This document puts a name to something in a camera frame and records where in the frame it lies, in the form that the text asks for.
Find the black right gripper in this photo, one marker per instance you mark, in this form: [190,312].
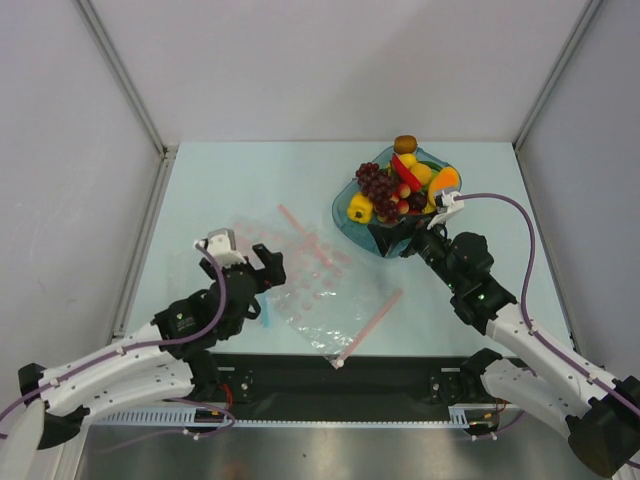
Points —
[409,240]

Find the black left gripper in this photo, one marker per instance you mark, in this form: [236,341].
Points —
[272,275]

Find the yellow bell pepper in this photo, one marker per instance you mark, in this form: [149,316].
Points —
[360,209]

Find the purple grape bunch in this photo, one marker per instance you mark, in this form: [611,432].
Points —
[378,185]

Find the yellow-orange mango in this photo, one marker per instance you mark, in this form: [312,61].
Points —
[446,179]

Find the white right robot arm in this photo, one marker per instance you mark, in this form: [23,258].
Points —
[596,412]

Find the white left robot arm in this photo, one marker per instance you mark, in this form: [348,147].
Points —
[166,358]

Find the clear bag, blue zipper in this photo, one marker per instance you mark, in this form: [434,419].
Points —
[200,280]

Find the red-yellow lychee cluster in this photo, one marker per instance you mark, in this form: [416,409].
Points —
[400,197]

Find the dark purple plum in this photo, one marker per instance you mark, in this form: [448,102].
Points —
[417,201]

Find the red chili pepper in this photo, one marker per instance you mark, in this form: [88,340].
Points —
[404,174]

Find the orange-yellow apricot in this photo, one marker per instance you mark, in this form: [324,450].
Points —
[422,172]

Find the yellow lemon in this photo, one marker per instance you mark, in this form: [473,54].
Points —
[408,160]

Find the brown kiwi fruit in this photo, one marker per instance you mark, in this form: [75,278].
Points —
[405,144]

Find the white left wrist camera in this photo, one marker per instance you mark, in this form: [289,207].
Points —
[220,246]

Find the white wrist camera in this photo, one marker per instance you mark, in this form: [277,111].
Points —
[220,246]
[449,202]

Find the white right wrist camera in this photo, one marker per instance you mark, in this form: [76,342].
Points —
[449,202]

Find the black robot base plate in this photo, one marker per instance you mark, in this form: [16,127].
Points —
[369,389]

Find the aluminium frame rail left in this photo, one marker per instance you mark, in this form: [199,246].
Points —
[148,172]

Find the aluminium frame rail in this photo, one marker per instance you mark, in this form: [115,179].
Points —
[148,172]
[581,28]

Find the white slotted cable duct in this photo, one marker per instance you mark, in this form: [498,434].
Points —
[166,416]

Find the aluminium frame rail right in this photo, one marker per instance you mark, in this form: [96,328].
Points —
[581,28]

